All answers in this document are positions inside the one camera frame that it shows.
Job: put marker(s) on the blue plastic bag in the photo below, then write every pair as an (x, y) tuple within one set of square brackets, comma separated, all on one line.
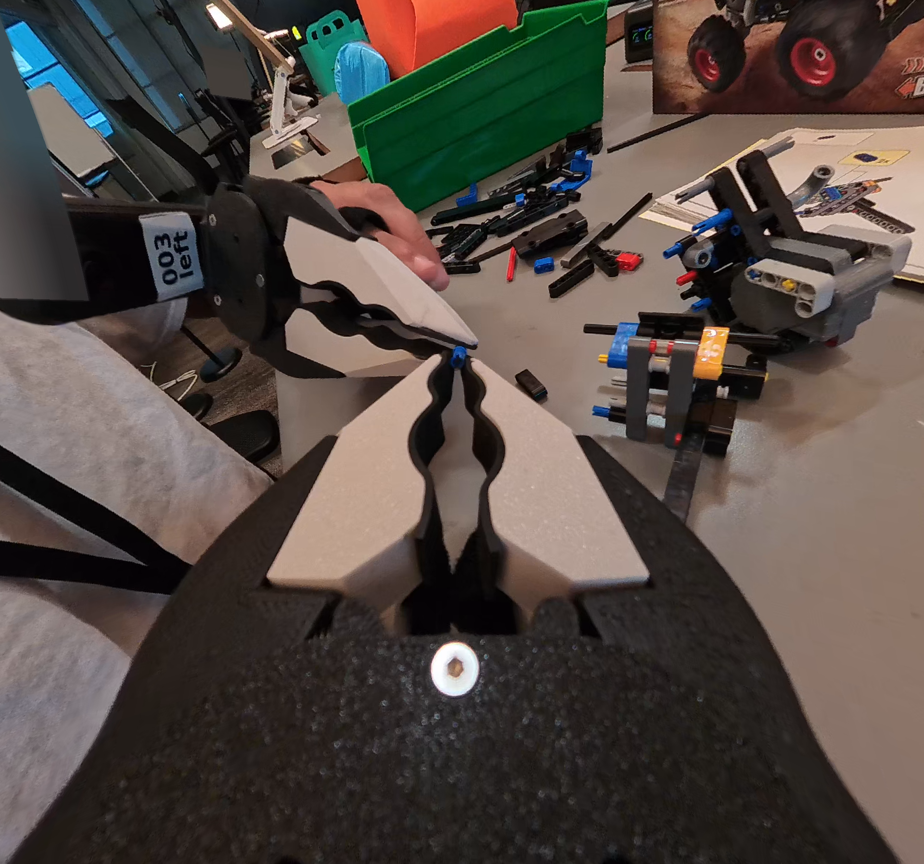
[(361, 74)]

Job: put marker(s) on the heap of black lego beams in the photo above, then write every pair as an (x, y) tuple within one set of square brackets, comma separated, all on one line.
[(469, 213)]

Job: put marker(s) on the grey lego beam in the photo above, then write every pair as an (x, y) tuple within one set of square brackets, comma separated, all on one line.
[(585, 247)]

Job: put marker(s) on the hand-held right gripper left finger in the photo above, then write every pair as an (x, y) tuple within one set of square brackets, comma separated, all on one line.
[(346, 510)]

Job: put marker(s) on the blue lego pin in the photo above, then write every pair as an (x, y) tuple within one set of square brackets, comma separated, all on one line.
[(458, 357)]

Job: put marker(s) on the grey black lego chassis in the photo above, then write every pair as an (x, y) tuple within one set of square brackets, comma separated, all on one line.
[(808, 279)]

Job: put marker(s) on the green plastic bin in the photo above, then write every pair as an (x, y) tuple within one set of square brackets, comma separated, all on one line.
[(469, 121)]

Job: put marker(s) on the small lego beam assembly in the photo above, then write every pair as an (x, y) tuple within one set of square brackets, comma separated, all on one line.
[(653, 380)]

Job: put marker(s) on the lego instruction booklet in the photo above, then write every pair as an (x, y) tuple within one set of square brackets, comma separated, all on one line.
[(816, 146)]

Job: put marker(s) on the thin long black lego axle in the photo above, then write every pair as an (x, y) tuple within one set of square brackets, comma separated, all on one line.
[(657, 131)]

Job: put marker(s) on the small black lego connector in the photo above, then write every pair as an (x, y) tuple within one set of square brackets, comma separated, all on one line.
[(532, 384)]

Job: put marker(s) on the black office chair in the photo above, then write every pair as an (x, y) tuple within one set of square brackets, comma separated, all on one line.
[(245, 435)]

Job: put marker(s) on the black digital timer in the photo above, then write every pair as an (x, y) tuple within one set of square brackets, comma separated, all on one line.
[(639, 34)]

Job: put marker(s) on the person's grey shirt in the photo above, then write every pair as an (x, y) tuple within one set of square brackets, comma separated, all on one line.
[(86, 409)]

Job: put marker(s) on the black lego block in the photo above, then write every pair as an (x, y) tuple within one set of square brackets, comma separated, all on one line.
[(552, 232)]

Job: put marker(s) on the lego set box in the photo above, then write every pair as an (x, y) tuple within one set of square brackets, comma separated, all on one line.
[(794, 12)]

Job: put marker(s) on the black beam with red connector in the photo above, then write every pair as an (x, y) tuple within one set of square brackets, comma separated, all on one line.
[(603, 258)]

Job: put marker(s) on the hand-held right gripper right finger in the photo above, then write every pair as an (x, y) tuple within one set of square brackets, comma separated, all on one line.
[(570, 517)]

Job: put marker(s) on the person's left hand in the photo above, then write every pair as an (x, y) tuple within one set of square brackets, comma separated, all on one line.
[(404, 236)]

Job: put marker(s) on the green paper bag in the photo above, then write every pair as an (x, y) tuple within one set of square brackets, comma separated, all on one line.
[(325, 48)]

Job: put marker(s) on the black lego beam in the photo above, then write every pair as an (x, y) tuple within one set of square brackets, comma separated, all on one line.
[(570, 279)]

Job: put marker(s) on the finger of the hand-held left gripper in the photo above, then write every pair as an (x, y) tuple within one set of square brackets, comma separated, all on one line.
[(390, 279), (346, 351)]

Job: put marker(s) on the small blue lego connector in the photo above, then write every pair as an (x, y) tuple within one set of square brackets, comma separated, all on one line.
[(543, 264)]

